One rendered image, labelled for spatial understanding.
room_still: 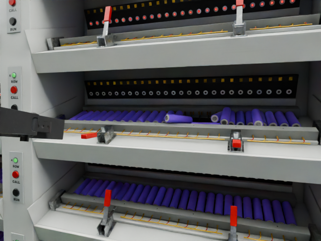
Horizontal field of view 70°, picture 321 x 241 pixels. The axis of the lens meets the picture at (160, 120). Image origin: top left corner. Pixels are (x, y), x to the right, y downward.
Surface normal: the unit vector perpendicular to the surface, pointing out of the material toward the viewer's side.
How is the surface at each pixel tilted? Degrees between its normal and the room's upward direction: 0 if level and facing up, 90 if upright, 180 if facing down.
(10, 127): 91
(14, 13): 90
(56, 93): 90
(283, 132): 110
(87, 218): 20
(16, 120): 91
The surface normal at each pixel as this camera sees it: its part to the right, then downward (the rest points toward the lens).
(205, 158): -0.29, 0.39
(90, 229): -0.09, -0.92
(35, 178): 0.96, 0.03
